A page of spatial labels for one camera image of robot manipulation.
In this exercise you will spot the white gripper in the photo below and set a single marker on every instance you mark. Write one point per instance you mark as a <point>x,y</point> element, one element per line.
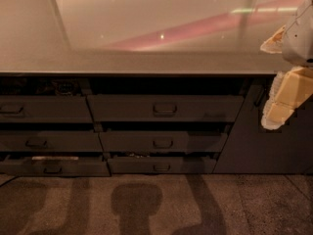
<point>299,40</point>

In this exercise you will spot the grey drawer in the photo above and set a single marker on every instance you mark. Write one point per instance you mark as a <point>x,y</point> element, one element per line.
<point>44,109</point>
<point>67,167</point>
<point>189,108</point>
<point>49,141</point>
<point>162,165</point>
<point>163,141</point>

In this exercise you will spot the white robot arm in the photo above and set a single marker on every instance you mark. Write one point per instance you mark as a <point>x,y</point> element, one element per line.
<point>298,37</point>

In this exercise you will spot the dark round object in drawer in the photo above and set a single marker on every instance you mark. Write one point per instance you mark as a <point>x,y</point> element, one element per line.
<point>65,87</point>

